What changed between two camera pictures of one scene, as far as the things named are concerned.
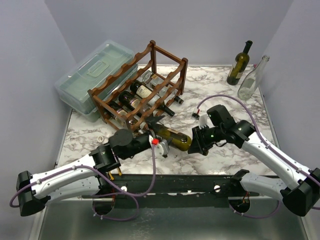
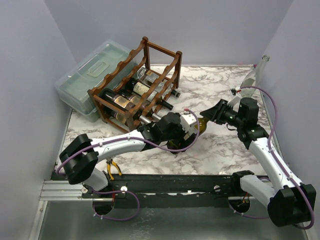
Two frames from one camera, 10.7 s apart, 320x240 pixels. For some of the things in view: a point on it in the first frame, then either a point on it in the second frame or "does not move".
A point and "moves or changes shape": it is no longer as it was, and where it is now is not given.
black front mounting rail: x=171 y=190 does not move
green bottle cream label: x=144 y=91 moves or changes shape
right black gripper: x=198 y=140 -> x=222 y=112
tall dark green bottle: x=239 y=65 -> x=174 y=144
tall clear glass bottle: x=250 y=83 does not move
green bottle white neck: x=177 y=140 moves or changes shape
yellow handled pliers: x=119 y=172 does not move
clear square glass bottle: x=149 y=76 moves or changes shape
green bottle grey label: x=128 y=100 -> x=137 y=99
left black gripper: x=152 y=122 -> x=183 y=142
